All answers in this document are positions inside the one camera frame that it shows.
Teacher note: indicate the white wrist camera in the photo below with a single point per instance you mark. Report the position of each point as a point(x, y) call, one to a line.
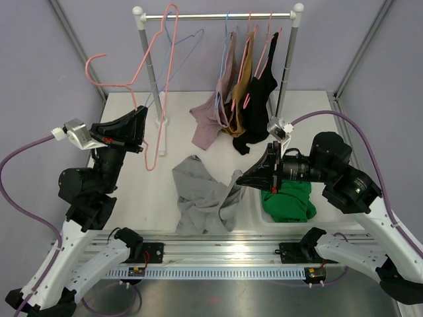
point(78, 134)
point(281, 130)

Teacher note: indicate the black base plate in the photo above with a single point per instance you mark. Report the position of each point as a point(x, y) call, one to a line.
point(151, 252)
point(291, 253)

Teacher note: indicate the mauve tank top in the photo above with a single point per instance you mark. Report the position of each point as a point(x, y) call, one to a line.
point(210, 116)

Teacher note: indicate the left small circuit board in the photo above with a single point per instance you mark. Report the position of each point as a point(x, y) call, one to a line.
point(136, 271)

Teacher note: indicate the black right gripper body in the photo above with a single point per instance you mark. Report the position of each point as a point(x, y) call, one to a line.
point(289, 168)

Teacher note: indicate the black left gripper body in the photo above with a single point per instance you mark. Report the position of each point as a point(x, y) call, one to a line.
point(110, 158)

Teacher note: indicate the green tank top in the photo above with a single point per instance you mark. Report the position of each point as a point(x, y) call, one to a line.
point(290, 204)

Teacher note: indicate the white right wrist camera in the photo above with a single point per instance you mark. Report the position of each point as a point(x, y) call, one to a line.
point(281, 130)

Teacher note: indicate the black tank top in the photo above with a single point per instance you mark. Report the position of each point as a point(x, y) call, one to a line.
point(255, 115)

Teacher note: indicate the pink hanger of brown top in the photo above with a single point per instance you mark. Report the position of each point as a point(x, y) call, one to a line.
point(245, 71)

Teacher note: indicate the white metal clothes rack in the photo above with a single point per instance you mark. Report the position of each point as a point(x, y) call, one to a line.
point(159, 98)

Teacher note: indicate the aluminium mounting rail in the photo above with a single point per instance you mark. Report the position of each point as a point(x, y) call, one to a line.
point(240, 248)

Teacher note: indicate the pink hanger of black top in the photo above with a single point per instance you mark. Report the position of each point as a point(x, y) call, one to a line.
point(267, 42)

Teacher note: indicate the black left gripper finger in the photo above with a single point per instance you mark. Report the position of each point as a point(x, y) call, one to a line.
point(134, 135)
point(114, 127)

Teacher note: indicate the grey tank top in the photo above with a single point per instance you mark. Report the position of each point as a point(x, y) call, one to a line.
point(206, 205)

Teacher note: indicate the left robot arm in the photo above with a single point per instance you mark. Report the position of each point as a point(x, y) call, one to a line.
point(57, 287)

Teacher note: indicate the white plastic basket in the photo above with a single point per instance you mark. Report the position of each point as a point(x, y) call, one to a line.
point(328, 217)

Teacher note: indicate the brown tank top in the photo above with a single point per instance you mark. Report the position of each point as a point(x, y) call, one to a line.
point(235, 119)

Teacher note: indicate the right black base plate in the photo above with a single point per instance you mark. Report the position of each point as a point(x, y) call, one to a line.
point(291, 253)

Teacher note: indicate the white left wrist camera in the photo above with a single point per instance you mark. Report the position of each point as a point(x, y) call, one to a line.
point(78, 134)

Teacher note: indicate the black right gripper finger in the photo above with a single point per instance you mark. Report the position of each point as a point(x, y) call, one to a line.
point(262, 167)
point(257, 181)

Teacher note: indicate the blue hanger of mauve top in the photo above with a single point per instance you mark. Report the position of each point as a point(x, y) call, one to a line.
point(225, 43)

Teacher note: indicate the small circuit board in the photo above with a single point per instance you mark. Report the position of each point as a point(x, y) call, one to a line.
point(136, 271)
point(316, 273)

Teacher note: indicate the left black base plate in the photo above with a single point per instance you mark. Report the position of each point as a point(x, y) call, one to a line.
point(151, 252)

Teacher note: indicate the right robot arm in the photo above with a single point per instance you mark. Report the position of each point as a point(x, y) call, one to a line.
point(397, 268)

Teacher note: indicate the right small circuit board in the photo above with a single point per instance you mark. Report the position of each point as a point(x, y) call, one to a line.
point(316, 273)

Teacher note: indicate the white slotted cable duct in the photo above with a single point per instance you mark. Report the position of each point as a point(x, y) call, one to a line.
point(211, 273)

